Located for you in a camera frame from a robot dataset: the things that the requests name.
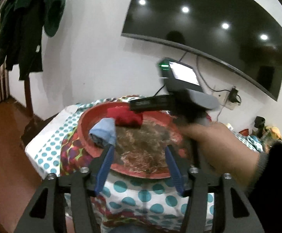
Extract light blue sock roll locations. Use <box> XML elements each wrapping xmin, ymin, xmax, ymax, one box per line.
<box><xmin>89</xmin><ymin>118</ymin><xmax>117</xmax><ymax>148</ymax></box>

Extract red knitted sock roll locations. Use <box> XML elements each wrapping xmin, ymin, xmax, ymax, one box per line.
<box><xmin>107</xmin><ymin>106</ymin><xmax>143</xmax><ymax>128</ymax></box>

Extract black sleeve forearm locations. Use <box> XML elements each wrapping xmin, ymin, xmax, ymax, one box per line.
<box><xmin>246</xmin><ymin>143</ymin><xmax>282</xmax><ymax>232</ymax></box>

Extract person right hand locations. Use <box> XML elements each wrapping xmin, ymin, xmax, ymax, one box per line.
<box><xmin>179</xmin><ymin>123</ymin><xmax>259</xmax><ymax>187</ymax></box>

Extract polka dot tablecloth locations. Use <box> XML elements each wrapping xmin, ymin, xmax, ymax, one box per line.
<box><xmin>25</xmin><ymin>95</ymin><xmax>263</xmax><ymax>232</ymax></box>

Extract black plug adapter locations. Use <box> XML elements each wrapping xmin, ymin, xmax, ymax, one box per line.
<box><xmin>228</xmin><ymin>87</ymin><xmax>242</xmax><ymax>104</ymax></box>

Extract round red tray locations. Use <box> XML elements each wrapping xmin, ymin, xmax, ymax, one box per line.
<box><xmin>77</xmin><ymin>102</ymin><xmax>193</xmax><ymax>179</ymax></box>

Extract yellow plush toy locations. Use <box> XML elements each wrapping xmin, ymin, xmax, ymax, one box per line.
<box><xmin>263</xmin><ymin>126</ymin><xmax>282</xmax><ymax>141</ymax></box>

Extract wooden coat stand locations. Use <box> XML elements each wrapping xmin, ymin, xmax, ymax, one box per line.
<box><xmin>23</xmin><ymin>76</ymin><xmax>33</xmax><ymax>118</ymax></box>

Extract dark hanging clothes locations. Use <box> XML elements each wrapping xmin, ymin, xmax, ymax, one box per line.
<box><xmin>0</xmin><ymin>0</ymin><xmax>65</xmax><ymax>81</ymax></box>

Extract white wall socket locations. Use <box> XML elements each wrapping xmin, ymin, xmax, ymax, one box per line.
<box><xmin>212</xmin><ymin>90</ymin><xmax>239</xmax><ymax>110</ymax></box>

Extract grey cable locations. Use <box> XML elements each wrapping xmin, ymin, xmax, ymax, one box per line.
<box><xmin>195</xmin><ymin>55</ymin><xmax>232</xmax><ymax>94</ymax></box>

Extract wall mounted black television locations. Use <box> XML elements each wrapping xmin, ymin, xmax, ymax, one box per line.
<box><xmin>122</xmin><ymin>0</ymin><xmax>282</xmax><ymax>100</ymax></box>

